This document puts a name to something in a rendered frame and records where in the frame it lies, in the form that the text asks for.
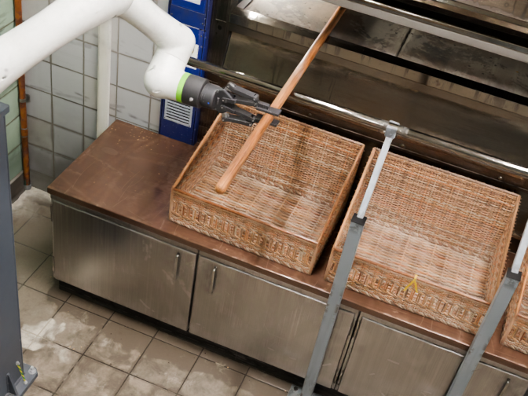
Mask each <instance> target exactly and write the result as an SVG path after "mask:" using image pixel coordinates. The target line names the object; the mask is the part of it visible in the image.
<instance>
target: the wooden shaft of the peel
mask: <svg viewBox="0 0 528 396"><path fill-rule="evenodd" d="M346 9H347V8H344V7H341V6H339V7H338V8H337V10H336V11H335V12H334V13H333V15H332V17H331V18H330V20H329V21H328V23H327V24H326V25H325V26H324V28H323V30H322V31H321V33H320V34H319V35H318V37H317V38H316V40H315V41H314V43H313V45H312V46H311V47H310V49H309V50H308V51H307V53H306V55H305V56H304V58H303V59H302V60H301V62H300V63H299V65H298V66H297V68H296V69H295V70H294V72H293V73H292V75H291V76H290V78H289V79H288V81H287V82H286V83H285V85H284V87H283V88H282V89H281V91H280V93H279V94H278V95H277V97H276V98H275V100H274V101H273V103H272V104H271V105H270V106H271V107H274V108H278V109H281V107H282V105H283V104H284V102H285V101H286V100H287V98H288V96H289V95H290V93H291V92H292V91H293V89H294V88H295V86H296V84H297V83H298V81H299V80H300V79H301V77H302V76H303V74H304V72H305V71H306V69H307V68H308V66H309V65H310V63H311V61H312V60H313V59H314V57H315V56H316V54H317V52H318V51H319V49H320V48H321V47H322V45H323V44H324V42H325V40H326V39H327V37H328V36H329V35H330V33H331V32H332V30H333V28H334V27H335V26H336V24H337V23H338V21H339V19H340V18H341V16H342V15H343V14H344V12H345V11H346ZM274 117H275V115H270V114H268V113H265V114H264V116H263V117H262V118H261V120H260V121H259V123H258V125H257V126H256V127H255V129H254V130H253V131H252V133H251V135H250V136H249V138H248V139H247V140H246V141H245V143H244V145H243V146H242V148H241V149H240V151H239V152H238V153H237V154H236V156H235V158H234V159H233V161H232V163H231V164H230V165H229V166H228V168H227V169H226V171H225V173H224V174H223V175H222V177H221V178H220V179H219V181H218V183H217V184H216V186H215V187H214V190H215V192H216V193H217V194H220V195H222V194H223V193H224V192H225V191H226V190H227V189H228V187H229V185H230V184H231V182H232V181H233V179H234V178H235V177H236V175H237V173H238V172H239V170H240V169H241V167H242V166H243V165H244V163H245V161H246V160H247V158H248V157H249V156H250V154H251V152H252V151H253V149H254V148H255V146H256V145H257V144H258V142H259V140H260V139H261V137H262V135H263V134H264V133H265V131H266V129H267V128H268V126H269V125H270V124H271V122H272V121H273V119H274Z"/></svg>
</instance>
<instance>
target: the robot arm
mask: <svg viewBox="0 0 528 396"><path fill-rule="evenodd" d="M115 17H120V18H122V19H123V20H125V21H126V22H127V23H129V24H131V25H132V26H133V27H135V28H136V29H138V30H139V31H140V32H141V33H142V34H143V35H145V36H146V37H147V38H148V39H149V40H151V41H152V42H154V43H155V44H156V45H157V49H156V52H155V54H154V56H153V58H152V60H151V62H150V64H149V66H148V68H147V70H146V71H145V74H144V86H145V89H146V90H147V91H148V93H149V94H151V95H152V96H153V97H156V98H159V99H168V100H172V101H177V102H180V103H182V104H185V105H189V106H192V107H194V108H202V107H204V108H208V109H210V110H216V111H218V112H219V113H221V114H222V122H232V123H238V124H241V125H245V126H248V127H251V126H252V125H253V124H254V123H259V121H260V120H261V118H262V117H263V115H261V114H259V113H258V114H257V115H254V114H252V113H250V112H248V111H246V110H244V109H242V108H239V107H238V106H237V105H236V104H241V105H248V106H253V107H255V108H256V110H258V111H260V112H265V113H268V114H270V115H273V116H277V117H278V116H279V115H280V114H281V111H282V110H280V109H278V108H274V107H271V106H270V104H267V103H265V102H261V101H260V100H259V95H258V94H256V93H254V92H251V91H250V90H246V89H244V88H242V87H240V86H237V85H236V84H234V83H233V82H232V81H229V83H228V84H227V85H226V87H220V86H217V85H215V84H212V83H210V82H209V80H208V79H205V78H202V77H199V76H197V75H193V74H190V73H188V72H185V66H186V65H187V63H188V61H189V58H190V56H191V54H192V52H193V50H194V48H195V45H196V40H195V36H194V34H193V32H192V31H191V30H190V29H189V28H188V27H186V26H185V25H184V24H182V23H180V22H179V21H177V20H175V19H174V18H173V17H172V16H170V15H169V14H168V13H166V12H165V11H164V10H163V9H161V8H160V7H159V6H158V5H157V4H156V3H155V2H154V1H153V0H56V1H54V2H53V3H51V4H50V5H48V6H47V7H46V8H45V9H43V10H42V11H40V12H39V13H37V14H35V15H34V16H33V17H31V18H30V19H28V20H26V21H24V22H23V23H22V24H20V25H18V26H17V27H15V28H14V29H12V30H10V31H8V32H6V33H5V34H3V35H1V36H0V93H2V92H3V91H4V90H5V89H6V88H7V87H9V86H10V85H11V84H12V83H14V82H15V81H16V80H18V79H19V78H20V77H21V76H22V75H23V74H25V73H26V72H27V71H29V70H30V69H31V68H33V67H34V66H35V65H37V64H38V63H39V62H41V61H42V60H44V59H45V58H47V57H48V56H49V55H51V54H52V53H54V52H55V51H57V50H58V49H60V48H61V47H63V46H65V45H66V44H68V43H69V42H71V41H72V40H74V39H76V38H78V37H79V36H80V35H83V34H85V33H86V32H88V31H90V30H92V29H93V28H95V27H97V26H99V25H101V24H103V23H104V22H106V21H108V20H111V19H112V18H115ZM230 91H232V92H234V93H235V94H232V93H231V92H230ZM236 94H239V95H240V96H242V97H240V96H239V95H236ZM226 112H230V113H232V114H236V115H231V114H229V113H226Z"/></svg>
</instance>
